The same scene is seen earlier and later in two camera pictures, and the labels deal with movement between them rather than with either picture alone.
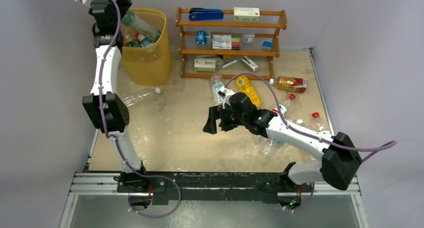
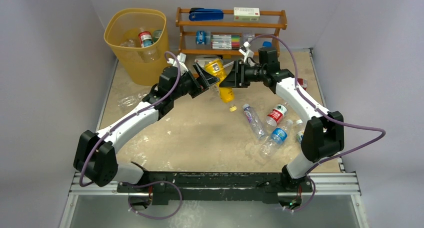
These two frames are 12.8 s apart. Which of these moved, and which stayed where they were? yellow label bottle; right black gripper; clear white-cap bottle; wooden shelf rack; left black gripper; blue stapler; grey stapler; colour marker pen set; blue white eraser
Moved: left black gripper; yellow label bottle; right black gripper
Stayed: blue stapler; wooden shelf rack; grey stapler; colour marker pen set; blue white eraser; clear white-cap bottle
